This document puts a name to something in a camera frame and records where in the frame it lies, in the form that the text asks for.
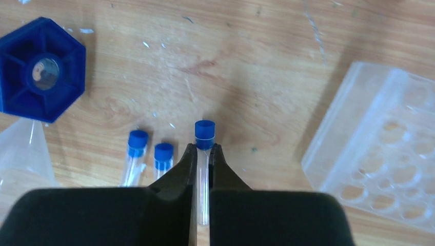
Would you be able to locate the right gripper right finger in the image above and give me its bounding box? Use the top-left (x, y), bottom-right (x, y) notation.
top-left (209, 144), bottom-right (354, 245)

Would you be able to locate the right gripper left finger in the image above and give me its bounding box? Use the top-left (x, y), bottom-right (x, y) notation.
top-left (1, 143), bottom-right (197, 245)

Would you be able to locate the blue capped vial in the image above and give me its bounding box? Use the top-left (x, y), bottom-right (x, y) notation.
top-left (194, 119), bottom-right (215, 226)
top-left (153, 142), bottom-right (174, 180)
top-left (119, 130), bottom-right (148, 187)

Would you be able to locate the clear plastic funnel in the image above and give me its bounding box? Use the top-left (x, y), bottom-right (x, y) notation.
top-left (1, 118), bottom-right (59, 221)

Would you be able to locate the clear well plate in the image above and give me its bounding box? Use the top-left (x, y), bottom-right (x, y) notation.
top-left (301, 61), bottom-right (434, 233)

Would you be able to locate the blue capped glass rod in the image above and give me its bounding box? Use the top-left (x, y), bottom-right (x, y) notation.
top-left (1, 17), bottom-right (86, 123)

